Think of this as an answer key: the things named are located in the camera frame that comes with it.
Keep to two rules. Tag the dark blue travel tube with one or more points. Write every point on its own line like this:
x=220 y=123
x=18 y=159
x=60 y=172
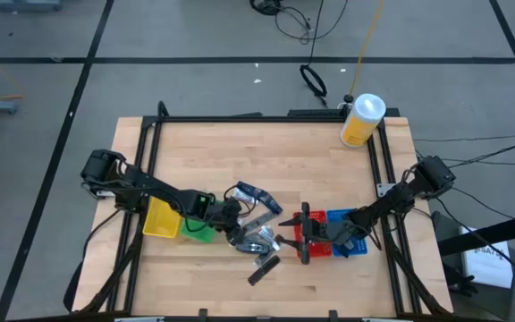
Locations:
x=273 y=205
x=250 y=189

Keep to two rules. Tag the black aluminium table frame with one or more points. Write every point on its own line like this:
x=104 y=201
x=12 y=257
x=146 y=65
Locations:
x=262 y=119

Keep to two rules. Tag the small white toothpaste tube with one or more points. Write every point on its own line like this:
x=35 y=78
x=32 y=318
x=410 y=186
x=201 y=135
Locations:
x=267 y=232
x=242 y=195

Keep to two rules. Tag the yellow plastic bin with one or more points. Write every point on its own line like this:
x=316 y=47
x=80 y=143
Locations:
x=161 y=219

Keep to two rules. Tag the red plastic bin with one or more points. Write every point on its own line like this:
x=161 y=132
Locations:
x=320 y=250

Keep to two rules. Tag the small black knob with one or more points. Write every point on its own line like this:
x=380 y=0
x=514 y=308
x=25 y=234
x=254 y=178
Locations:
x=349 y=98

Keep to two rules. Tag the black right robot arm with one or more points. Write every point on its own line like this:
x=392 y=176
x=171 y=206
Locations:
x=396 y=197

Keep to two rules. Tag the white printed box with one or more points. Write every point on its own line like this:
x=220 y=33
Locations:
x=485 y=268

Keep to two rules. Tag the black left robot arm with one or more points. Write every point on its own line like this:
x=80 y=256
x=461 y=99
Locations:
x=150 y=185

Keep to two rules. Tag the black clamp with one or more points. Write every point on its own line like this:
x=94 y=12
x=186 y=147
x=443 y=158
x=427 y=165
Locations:
x=461 y=282

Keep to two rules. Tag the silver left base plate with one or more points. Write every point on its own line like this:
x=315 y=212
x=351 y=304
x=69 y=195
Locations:
x=105 y=193

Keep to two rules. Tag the blue plastic bin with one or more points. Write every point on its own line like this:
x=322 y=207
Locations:
x=360 y=248

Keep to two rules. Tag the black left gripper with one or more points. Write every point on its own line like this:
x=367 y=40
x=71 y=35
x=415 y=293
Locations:
x=228 y=212

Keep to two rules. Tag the yellow wipes canister white lid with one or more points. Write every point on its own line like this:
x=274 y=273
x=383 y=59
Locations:
x=360 y=125

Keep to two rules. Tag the green plastic bin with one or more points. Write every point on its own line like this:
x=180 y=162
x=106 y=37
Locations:
x=199 y=234

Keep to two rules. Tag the black metal bar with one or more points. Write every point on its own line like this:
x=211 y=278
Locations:
x=485 y=233

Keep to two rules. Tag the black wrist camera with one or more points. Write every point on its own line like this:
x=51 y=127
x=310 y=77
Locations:
x=204 y=205
x=340 y=232

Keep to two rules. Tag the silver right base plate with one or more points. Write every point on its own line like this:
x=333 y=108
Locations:
x=385 y=190

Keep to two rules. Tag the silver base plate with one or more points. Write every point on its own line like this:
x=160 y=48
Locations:
x=385 y=190
x=105 y=193

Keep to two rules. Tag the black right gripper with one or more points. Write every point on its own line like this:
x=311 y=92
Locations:
x=318 y=232

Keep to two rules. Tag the white label strip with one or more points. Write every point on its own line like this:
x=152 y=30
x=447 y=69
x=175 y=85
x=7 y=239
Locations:
x=387 y=319
x=139 y=319

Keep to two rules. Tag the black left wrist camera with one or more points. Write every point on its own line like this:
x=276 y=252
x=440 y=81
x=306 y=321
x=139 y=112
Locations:
x=204 y=205

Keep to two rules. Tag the dark grey travel razor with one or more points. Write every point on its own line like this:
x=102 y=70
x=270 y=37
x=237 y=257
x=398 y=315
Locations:
x=255 y=248
x=350 y=246

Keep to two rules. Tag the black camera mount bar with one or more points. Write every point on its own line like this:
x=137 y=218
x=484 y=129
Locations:
x=315 y=112

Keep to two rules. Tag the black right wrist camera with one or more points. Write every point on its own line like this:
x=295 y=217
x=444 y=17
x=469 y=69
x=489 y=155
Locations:
x=340 y=232

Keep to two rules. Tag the dark sachet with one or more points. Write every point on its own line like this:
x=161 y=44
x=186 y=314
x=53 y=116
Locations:
x=264 y=270

